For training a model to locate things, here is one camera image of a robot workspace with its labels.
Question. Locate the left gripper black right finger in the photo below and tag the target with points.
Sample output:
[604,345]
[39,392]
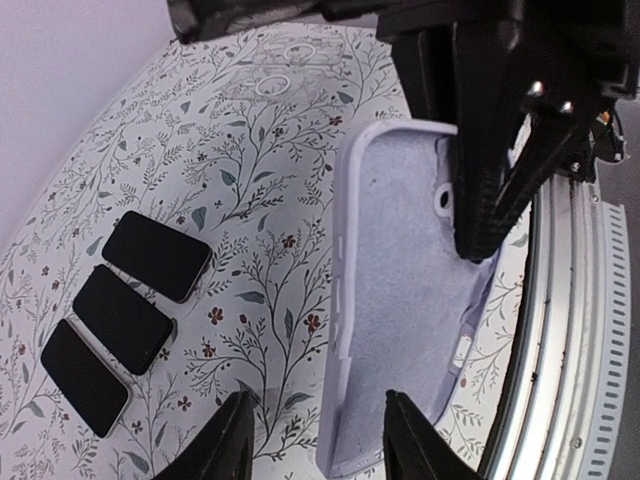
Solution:
[412,447]

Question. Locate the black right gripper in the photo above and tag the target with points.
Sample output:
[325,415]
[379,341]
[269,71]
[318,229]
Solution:
[524,97]

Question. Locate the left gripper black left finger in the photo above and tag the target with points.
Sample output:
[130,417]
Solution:
[223,449]

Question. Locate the black smartphone with white edge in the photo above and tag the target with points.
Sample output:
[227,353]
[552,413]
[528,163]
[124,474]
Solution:
[94,391]

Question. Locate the lavender white phone case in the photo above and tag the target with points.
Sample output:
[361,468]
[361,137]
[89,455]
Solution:
[407,313]

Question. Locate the black smartphone corner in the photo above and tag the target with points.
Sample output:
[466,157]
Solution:
[131,328]

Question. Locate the clear case on mat right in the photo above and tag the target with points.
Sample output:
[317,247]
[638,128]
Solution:
[274,83]

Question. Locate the floral patterned table mat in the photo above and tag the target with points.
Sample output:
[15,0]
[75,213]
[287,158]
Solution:
[254,179]

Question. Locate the aluminium front rail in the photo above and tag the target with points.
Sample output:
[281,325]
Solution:
[562,405]

